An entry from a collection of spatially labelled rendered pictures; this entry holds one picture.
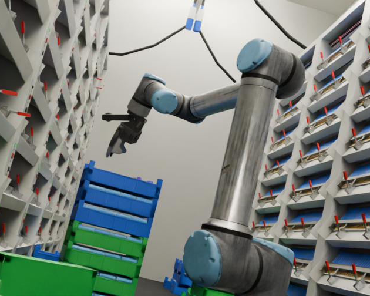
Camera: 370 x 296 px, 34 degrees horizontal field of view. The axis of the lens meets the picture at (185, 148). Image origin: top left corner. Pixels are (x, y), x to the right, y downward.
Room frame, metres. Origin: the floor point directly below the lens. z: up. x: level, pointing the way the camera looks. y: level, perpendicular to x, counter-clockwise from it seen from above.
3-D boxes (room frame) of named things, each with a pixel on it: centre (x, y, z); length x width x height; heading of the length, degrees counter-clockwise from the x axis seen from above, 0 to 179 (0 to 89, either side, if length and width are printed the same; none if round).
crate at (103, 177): (2.47, 0.22, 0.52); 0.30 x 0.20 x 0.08; 104
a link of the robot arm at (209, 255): (1.74, -0.17, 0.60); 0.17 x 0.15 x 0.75; 123
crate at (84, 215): (2.47, 0.22, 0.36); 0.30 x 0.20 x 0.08; 104
